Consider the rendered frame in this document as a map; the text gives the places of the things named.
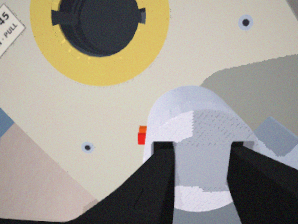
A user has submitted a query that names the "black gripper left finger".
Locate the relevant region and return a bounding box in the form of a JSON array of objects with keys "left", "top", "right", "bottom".
[{"left": 0, "top": 144, "right": 176, "bottom": 224}]

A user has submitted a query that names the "white cylinder with two slots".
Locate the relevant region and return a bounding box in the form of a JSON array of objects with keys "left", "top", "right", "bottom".
[{"left": 137, "top": 84, "right": 261, "bottom": 212}]

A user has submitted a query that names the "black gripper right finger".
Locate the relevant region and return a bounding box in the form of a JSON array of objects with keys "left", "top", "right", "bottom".
[{"left": 227, "top": 143, "right": 298, "bottom": 224}]

